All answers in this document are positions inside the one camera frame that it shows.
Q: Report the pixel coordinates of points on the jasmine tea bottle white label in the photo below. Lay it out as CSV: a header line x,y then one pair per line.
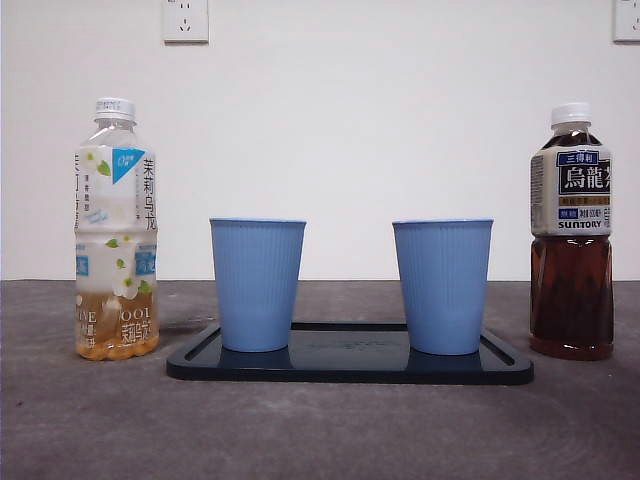
x,y
117,280

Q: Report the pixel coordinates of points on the dark oolong tea bottle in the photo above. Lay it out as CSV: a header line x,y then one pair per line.
x,y
572,300

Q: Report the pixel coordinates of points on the blue ribbed plastic cup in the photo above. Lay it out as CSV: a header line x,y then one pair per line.
x,y
255,290
442,290

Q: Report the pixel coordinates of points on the dark rectangular tray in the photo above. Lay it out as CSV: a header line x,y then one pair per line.
x,y
350,367

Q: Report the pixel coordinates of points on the white wall socket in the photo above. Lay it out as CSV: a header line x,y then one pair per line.
x,y
185,20
627,20

